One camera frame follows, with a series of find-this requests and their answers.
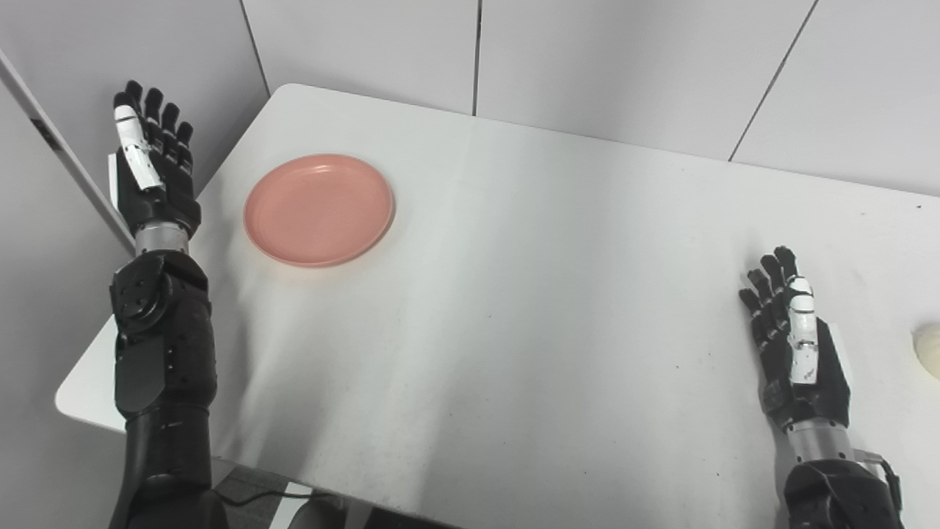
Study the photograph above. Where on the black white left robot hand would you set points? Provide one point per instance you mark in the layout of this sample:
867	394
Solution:
165	191

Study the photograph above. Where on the pink round plate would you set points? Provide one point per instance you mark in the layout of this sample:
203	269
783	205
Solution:
319	209

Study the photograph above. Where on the cream steamed bun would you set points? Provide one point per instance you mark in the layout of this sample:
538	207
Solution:
929	351

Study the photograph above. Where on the white table leg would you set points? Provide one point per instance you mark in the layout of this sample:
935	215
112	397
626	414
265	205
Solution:
290	507

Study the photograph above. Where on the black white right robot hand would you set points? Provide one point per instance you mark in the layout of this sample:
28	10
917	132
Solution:
830	382

